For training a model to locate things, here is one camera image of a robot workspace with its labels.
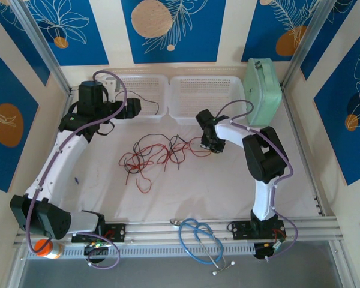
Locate bottle with orange lid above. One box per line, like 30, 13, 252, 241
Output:
33, 239, 65, 260

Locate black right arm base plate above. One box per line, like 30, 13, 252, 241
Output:
230, 220, 287, 241

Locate blue stethoscope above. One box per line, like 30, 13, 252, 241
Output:
170, 218, 236, 276

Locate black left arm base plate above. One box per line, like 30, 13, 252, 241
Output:
71, 222, 127, 244

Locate aluminium frame post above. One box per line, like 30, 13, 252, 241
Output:
10, 0, 71, 94
281, 0, 332, 91

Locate aluminium table edge rails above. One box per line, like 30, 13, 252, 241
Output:
13, 217, 343, 247

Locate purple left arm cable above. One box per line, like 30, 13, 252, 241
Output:
26, 69, 128, 271

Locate mint green zip case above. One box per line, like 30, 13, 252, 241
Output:
243, 58, 283, 127

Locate white perforated plastic basket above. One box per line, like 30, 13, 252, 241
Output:
90, 74, 169, 125
167, 74, 247, 126

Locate white slotted cable duct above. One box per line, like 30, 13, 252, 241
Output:
26, 242, 256, 260

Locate black controller board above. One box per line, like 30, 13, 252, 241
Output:
83, 241, 110, 265
253, 239, 289, 261

